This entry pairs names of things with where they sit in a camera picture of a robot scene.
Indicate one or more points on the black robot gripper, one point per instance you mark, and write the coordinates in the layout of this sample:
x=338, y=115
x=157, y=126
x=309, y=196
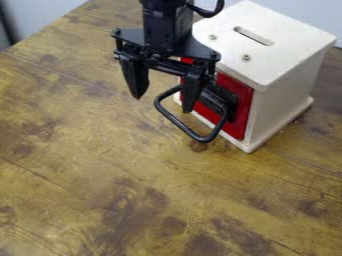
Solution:
x=159, y=44

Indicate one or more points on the red wooden drawer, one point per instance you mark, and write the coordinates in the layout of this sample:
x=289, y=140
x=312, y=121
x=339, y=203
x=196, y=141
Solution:
x=221, y=104

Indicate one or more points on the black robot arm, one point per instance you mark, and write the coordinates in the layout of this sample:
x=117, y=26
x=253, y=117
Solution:
x=164, y=5

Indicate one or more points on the white wooden cabinet box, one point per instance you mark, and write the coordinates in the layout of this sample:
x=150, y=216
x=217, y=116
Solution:
x=272, y=54

